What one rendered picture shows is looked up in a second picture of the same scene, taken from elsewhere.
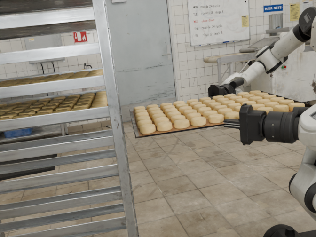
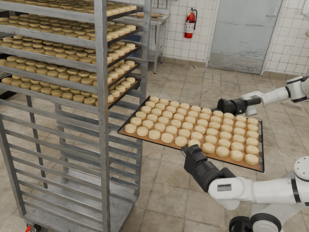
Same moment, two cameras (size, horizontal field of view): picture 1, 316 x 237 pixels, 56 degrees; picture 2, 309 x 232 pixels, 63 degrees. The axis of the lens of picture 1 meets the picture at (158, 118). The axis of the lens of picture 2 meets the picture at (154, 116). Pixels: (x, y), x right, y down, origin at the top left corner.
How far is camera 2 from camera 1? 0.56 m
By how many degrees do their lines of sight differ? 27
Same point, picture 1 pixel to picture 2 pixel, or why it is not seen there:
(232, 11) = not seen: outside the picture
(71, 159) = not seen: hidden behind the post
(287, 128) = (203, 182)
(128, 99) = (219, 48)
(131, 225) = (103, 181)
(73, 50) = (84, 66)
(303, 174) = not seen: hidden behind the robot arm
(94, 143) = (90, 126)
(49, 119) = (66, 102)
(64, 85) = (77, 86)
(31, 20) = (61, 39)
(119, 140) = (102, 132)
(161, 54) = (266, 15)
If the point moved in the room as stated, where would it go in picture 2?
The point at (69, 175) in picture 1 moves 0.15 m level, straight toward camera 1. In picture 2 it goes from (75, 137) to (60, 158)
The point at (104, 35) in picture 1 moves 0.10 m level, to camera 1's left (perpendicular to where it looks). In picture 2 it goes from (100, 65) to (78, 59)
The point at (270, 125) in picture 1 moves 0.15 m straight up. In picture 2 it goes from (196, 172) to (204, 137)
